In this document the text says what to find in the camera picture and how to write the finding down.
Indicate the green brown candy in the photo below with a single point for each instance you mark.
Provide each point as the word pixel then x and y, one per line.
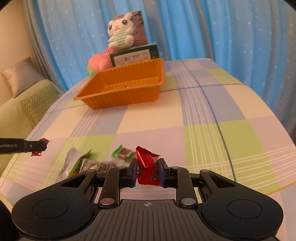
pixel 123 153

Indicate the green printed box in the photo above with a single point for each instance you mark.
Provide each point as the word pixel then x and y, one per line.
pixel 135 54

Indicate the orange plastic tray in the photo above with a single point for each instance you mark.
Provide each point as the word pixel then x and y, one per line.
pixel 138 82

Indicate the grey black snack packet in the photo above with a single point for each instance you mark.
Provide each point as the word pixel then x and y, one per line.
pixel 100 167

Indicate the grey cushion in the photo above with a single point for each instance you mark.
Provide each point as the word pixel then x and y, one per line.
pixel 21 76

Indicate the green zigzag cushion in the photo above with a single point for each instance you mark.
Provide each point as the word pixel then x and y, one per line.
pixel 37 105

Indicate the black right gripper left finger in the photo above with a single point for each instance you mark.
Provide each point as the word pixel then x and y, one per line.
pixel 114 180

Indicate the green sofa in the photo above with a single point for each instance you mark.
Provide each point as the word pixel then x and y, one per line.
pixel 14 123

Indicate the green clear snack bag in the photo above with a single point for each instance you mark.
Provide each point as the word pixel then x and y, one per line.
pixel 73 158

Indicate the checkered tablecloth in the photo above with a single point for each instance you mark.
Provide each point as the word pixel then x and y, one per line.
pixel 204 119

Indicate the small dark red candy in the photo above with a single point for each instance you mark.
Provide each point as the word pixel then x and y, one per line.
pixel 44 147

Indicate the white bunny plush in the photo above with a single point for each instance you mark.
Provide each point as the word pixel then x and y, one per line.
pixel 121 32

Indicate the pink star plush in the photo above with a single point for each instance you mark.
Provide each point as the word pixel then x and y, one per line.
pixel 100 62

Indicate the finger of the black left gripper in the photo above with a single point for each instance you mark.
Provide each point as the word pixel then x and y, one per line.
pixel 18 145

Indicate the red crinkled snack packet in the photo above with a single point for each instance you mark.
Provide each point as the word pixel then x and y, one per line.
pixel 148 173

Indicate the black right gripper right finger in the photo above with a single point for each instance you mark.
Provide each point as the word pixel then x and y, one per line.
pixel 181 180

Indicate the blue star curtain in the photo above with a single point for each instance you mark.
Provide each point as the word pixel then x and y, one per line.
pixel 252 40

